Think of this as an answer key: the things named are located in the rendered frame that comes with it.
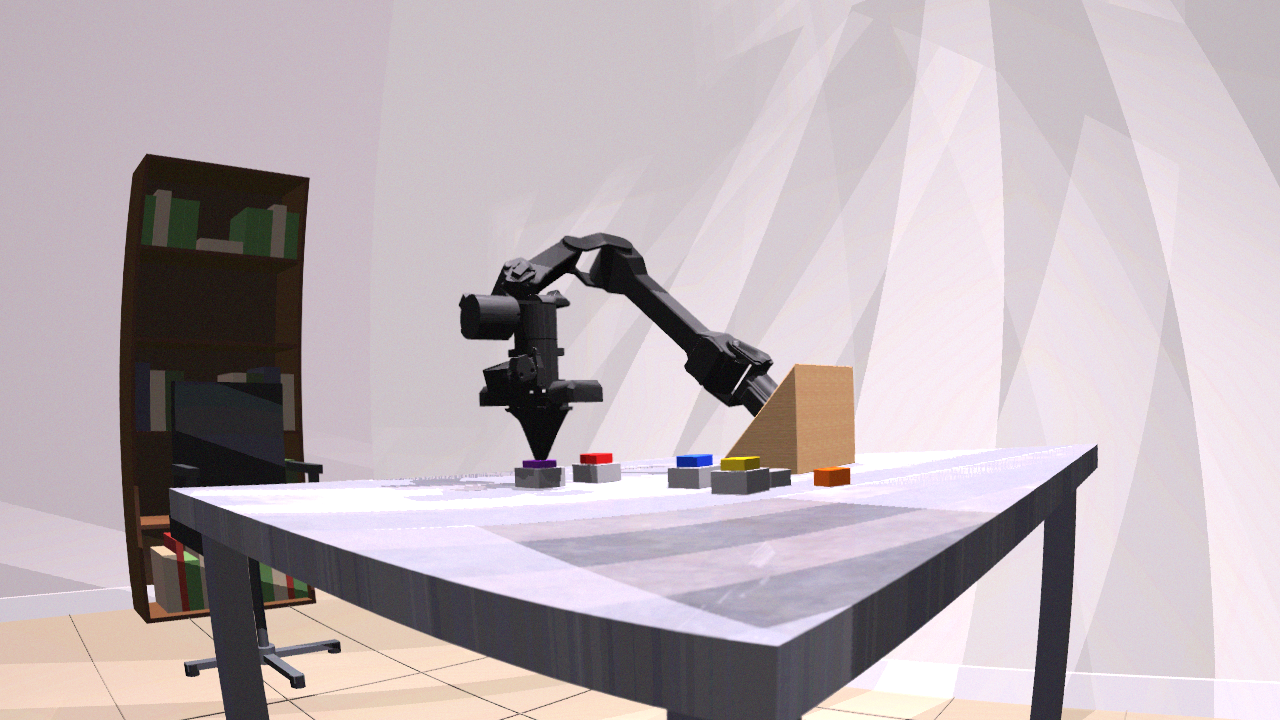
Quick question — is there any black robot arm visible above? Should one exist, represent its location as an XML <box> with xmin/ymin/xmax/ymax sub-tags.
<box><xmin>460</xmin><ymin>232</ymin><xmax>778</xmax><ymax>416</ymax></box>

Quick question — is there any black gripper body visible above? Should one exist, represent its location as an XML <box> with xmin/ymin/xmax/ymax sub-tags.
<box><xmin>479</xmin><ymin>340</ymin><xmax>603</xmax><ymax>407</ymax></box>

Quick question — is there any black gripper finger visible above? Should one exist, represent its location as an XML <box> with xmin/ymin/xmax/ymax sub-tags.
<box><xmin>526</xmin><ymin>406</ymin><xmax>572</xmax><ymax>460</ymax></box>
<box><xmin>506</xmin><ymin>407</ymin><xmax>539</xmax><ymax>460</ymax></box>

